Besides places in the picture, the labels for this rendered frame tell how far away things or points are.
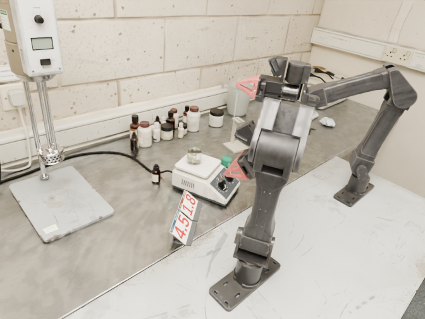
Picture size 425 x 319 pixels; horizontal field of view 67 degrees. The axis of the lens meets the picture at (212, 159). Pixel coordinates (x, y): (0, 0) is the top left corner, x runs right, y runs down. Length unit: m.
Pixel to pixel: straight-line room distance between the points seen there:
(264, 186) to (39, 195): 0.72
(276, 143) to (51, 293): 0.59
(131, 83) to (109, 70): 0.11
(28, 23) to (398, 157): 2.03
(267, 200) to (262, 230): 0.09
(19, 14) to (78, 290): 0.59
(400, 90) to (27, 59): 0.97
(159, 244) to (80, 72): 0.70
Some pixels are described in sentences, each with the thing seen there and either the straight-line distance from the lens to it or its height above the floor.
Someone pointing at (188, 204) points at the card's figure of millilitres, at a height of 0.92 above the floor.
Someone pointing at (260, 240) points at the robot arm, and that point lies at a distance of 0.73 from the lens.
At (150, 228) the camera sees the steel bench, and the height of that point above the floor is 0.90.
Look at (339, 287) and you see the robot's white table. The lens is 0.92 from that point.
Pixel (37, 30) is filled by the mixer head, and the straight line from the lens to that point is 0.80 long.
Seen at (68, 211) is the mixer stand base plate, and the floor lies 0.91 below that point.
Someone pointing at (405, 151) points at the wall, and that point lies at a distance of 2.26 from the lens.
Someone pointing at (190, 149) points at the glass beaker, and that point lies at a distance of 1.02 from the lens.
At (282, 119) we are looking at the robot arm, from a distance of 0.62.
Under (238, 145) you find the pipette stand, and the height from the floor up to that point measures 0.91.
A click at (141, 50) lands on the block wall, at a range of 1.39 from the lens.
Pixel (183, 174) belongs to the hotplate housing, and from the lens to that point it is 1.04.
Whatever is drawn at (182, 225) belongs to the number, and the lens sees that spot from 0.92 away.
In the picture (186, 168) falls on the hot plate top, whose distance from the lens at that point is 1.03.
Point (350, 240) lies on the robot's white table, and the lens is 1.06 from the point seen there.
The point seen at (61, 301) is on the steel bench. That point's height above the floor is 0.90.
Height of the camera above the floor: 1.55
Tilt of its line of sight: 31 degrees down
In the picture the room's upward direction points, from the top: 7 degrees clockwise
